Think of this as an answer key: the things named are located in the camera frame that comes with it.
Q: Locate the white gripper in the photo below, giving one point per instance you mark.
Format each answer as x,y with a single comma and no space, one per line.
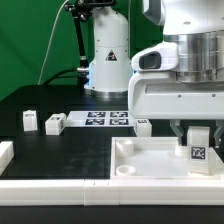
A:
156,95

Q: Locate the white square table top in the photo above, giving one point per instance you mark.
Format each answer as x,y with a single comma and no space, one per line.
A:
139,158

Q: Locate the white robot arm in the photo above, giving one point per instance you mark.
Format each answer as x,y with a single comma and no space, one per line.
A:
182,76

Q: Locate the white U-shaped obstacle fence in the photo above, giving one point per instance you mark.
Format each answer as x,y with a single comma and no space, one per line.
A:
112,192

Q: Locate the fiducial marker sheet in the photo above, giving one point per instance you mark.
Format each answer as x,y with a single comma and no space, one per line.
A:
99,119

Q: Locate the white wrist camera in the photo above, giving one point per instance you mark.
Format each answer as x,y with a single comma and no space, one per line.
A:
161,57

